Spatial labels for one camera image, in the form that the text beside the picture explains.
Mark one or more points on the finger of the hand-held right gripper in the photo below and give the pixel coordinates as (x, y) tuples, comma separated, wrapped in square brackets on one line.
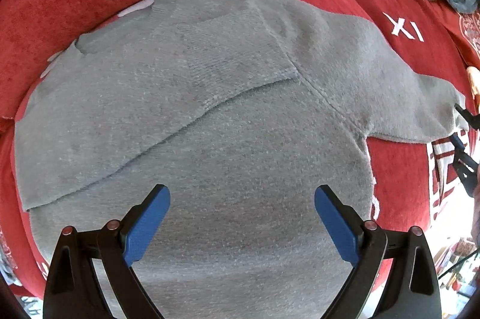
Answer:
[(465, 165), (470, 118)]

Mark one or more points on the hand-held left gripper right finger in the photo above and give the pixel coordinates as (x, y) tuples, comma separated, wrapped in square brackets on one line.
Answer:
[(337, 225)]

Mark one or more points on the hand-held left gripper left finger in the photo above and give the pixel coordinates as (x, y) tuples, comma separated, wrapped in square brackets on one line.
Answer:
[(146, 225)]

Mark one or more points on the grey knit sweater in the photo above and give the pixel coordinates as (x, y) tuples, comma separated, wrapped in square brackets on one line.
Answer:
[(225, 116)]

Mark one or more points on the orange-tan object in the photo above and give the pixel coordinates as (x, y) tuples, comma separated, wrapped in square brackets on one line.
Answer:
[(473, 86)]

